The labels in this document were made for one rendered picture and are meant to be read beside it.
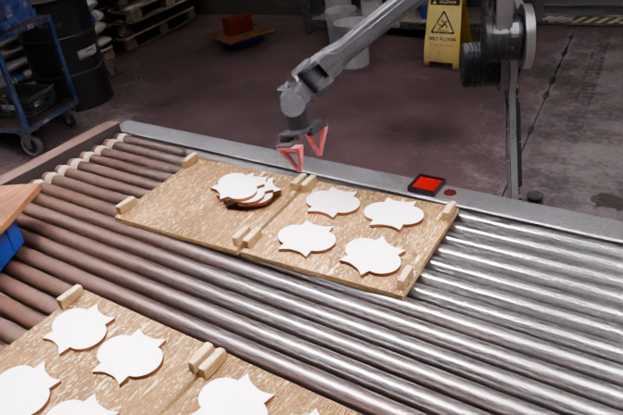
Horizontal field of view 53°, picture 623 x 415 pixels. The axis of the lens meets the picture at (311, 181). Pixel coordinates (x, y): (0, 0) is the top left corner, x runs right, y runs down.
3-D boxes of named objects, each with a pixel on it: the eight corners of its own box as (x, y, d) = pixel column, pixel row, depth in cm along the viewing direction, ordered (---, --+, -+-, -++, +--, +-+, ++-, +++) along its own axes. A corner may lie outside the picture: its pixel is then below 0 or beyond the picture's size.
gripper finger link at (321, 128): (335, 151, 158) (325, 117, 155) (321, 163, 153) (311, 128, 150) (312, 152, 162) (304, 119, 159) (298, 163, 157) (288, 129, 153)
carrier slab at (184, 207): (197, 162, 192) (197, 157, 191) (311, 184, 172) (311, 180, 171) (115, 221, 166) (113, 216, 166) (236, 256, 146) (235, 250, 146)
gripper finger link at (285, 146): (321, 163, 153) (311, 128, 150) (306, 175, 148) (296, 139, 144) (298, 163, 157) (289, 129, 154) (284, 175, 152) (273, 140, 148)
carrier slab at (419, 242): (314, 184, 171) (313, 180, 170) (458, 212, 151) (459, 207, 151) (241, 257, 146) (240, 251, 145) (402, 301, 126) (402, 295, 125)
